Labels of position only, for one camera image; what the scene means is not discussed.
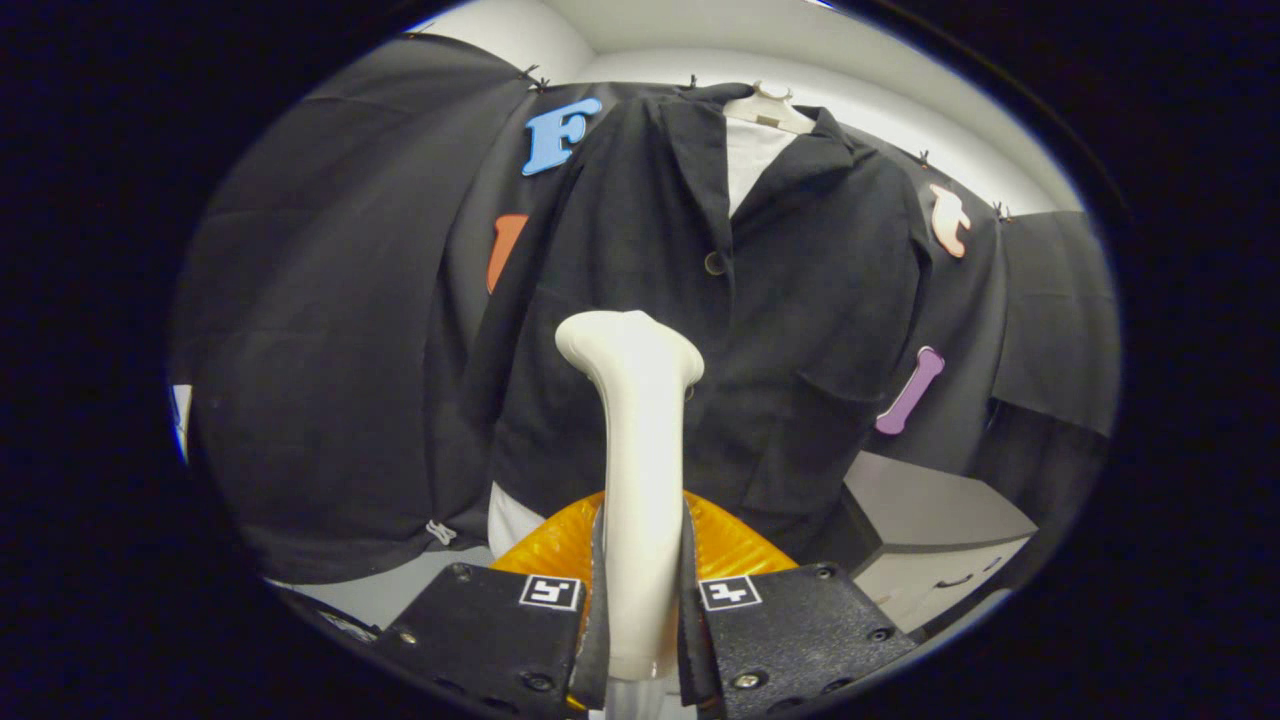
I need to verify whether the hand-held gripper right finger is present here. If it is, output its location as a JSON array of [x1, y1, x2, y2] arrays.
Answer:
[[680, 488, 916, 720]]

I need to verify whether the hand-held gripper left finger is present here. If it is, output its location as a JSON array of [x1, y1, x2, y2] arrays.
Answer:
[[372, 490, 611, 720]]

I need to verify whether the white garment steamer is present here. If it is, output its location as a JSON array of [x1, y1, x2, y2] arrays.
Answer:
[[555, 310, 706, 720]]

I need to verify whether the black blazer jacket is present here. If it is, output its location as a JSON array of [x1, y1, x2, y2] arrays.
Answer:
[[470, 83, 936, 561]]

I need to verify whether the white shirt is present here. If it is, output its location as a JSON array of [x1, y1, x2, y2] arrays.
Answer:
[[487, 115, 801, 561]]

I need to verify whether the white clothes hanger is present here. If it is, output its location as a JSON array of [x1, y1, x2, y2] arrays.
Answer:
[[722, 80, 816, 136]]

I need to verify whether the grey cabinet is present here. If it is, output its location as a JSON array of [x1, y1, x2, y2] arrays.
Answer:
[[835, 450, 1041, 633]]

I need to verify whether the black backdrop cloth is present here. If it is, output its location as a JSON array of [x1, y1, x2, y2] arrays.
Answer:
[[168, 32, 1121, 586]]

